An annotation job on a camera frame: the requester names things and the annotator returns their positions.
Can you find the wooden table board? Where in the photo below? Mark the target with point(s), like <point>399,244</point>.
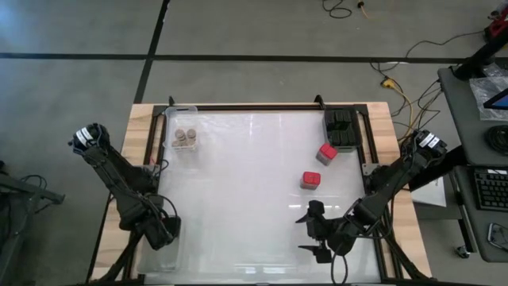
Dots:
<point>139,115</point>

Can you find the black metal stand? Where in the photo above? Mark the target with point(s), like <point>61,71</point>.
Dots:
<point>28,190</point>

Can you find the white paper sheet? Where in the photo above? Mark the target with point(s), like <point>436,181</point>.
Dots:
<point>430,194</point>

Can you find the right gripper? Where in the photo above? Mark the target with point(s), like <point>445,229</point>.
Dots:
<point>331,234</point>

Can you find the black desk leg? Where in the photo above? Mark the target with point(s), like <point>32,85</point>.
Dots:
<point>436,171</point>

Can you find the gray office desk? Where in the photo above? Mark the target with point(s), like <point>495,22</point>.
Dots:
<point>456,119</point>

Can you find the desk caster wheel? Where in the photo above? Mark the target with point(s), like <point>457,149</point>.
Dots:
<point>462,251</point>

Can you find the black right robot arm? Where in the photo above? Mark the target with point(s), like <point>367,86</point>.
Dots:
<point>397,175</point>

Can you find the black computer keyboard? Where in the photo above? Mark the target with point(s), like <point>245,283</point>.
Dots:
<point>492,190</point>

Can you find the black aluminium table frame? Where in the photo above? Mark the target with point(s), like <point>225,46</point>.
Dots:
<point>258,107</point>

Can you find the small clear plastic bin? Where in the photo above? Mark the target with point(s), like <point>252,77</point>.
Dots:
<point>180,117</point>

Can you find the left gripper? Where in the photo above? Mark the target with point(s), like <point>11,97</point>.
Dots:
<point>156,234</point>

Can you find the red smoked paprika tin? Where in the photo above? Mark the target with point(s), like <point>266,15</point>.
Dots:
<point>327,151</point>
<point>310,178</point>

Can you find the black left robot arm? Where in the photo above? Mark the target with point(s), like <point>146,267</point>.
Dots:
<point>115,171</point>

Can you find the dark gray plastic bin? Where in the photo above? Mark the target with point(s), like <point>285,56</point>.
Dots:
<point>341,149</point>

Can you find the red tool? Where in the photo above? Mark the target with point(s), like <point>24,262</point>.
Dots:
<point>499,27</point>

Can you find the clear plastic bag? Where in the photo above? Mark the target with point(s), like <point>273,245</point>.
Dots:
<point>480,89</point>

